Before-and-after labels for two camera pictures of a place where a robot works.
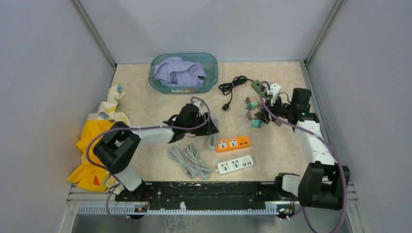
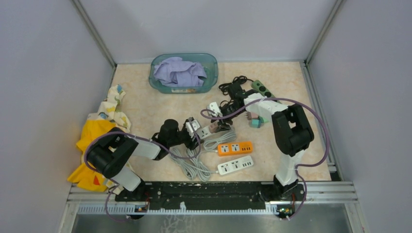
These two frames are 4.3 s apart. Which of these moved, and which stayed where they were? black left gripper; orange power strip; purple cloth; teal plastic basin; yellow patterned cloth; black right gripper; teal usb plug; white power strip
Moved: orange power strip; black right gripper; black left gripper
Stayed: purple cloth; yellow patterned cloth; teal usb plug; teal plastic basin; white power strip
